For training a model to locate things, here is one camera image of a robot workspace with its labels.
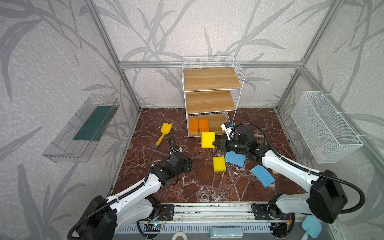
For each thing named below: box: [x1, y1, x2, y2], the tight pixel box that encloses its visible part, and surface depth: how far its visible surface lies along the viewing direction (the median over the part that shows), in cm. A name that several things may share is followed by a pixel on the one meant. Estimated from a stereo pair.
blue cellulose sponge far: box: [251, 164, 276, 188], surface depth 86 cm
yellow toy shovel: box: [154, 122, 173, 148], surface depth 109 cm
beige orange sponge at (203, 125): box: [198, 119, 210, 132], surface depth 110 cm
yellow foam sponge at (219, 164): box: [213, 156, 227, 172], surface depth 91 cm
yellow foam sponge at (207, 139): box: [201, 131, 215, 149], surface depth 80 cm
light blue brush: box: [300, 215, 322, 240], surface depth 70 cm
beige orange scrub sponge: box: [189, 119, 199, 133], surface depth 108 cm
